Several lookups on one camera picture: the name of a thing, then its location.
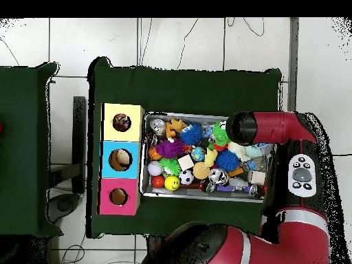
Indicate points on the mint green cloth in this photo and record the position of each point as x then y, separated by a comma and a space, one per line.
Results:
255, 150

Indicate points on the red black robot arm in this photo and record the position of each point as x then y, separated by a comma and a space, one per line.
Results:
275, 128

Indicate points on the wooden box with three holes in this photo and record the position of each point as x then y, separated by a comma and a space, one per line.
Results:
134, 134

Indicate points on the metal mesh bin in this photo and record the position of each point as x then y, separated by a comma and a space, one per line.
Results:
178, 195

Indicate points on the purple spiky monster toy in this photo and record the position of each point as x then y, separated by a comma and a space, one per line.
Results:
169, 148

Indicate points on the blue puffer ball with eyes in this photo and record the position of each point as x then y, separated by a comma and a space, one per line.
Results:
191, 134

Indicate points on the globe print ball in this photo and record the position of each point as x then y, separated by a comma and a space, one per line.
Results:
198, 154

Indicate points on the white baseball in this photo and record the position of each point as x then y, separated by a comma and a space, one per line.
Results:
154, 168

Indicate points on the small soccer ball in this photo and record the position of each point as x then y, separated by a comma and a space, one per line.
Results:
186, 177

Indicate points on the yellow smiley ball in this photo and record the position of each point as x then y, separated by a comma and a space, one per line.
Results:
172, 183

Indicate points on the green spiky puffer toy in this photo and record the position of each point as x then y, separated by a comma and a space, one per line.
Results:
220, 134

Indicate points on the plain blue puffer ball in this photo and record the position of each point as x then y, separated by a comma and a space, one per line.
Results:
227, 160

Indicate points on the dark green tablecloth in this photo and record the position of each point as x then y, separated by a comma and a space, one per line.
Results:
22, 151
192, 93

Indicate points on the black stand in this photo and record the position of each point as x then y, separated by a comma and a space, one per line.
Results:
79, 176

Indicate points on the grey rounded stand base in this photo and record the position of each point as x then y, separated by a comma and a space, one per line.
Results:
64, 205

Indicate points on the grey floor strip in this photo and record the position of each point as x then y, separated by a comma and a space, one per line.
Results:
293, 68

